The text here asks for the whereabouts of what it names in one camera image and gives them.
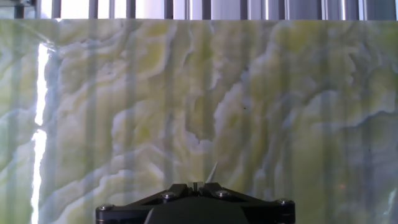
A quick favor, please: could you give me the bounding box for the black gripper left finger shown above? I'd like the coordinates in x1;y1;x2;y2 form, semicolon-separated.
95;182;196;224

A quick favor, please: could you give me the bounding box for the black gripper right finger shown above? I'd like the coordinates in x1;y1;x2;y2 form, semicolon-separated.
196;182;295;224

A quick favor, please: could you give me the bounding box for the small clear pipette tip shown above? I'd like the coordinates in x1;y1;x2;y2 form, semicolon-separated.
205;161;218;184

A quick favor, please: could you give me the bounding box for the green marble pattern mat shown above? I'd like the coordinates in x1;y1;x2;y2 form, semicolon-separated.
0;18;398;224

